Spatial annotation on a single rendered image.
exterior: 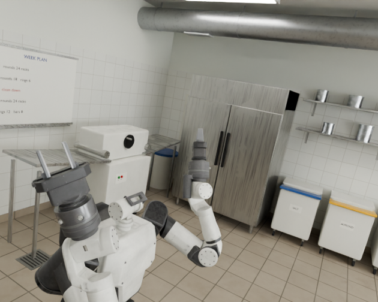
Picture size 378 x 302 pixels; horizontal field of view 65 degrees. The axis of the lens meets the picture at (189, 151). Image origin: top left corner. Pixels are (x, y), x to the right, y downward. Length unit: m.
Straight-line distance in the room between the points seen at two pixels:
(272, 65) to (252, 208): 2.24
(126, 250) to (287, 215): 3.54
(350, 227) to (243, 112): 1.98
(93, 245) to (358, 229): 3.89
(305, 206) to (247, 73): 2.26
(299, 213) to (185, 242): 3.23
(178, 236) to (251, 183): 2.95
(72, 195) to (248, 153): 3.51
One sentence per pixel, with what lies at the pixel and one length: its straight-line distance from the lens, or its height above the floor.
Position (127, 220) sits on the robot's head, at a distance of 1.08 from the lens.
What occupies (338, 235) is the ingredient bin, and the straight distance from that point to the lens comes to 4.41.
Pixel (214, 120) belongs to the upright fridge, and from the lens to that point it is 4.22.
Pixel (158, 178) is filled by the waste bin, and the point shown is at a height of 0.20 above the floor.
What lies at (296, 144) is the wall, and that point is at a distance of 4.86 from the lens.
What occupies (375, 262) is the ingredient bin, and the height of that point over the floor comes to 0.19.
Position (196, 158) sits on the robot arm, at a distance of 1.22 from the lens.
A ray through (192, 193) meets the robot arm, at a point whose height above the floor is 1.48.
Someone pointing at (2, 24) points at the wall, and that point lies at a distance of 3.62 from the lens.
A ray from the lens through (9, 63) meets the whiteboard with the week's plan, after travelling 3.64.
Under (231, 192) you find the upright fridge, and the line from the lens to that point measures 4.27.
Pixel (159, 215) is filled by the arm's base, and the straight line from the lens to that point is 1.25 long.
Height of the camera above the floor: 1.90
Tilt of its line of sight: 13 degrees down
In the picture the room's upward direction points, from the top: 10 degrees clockwise
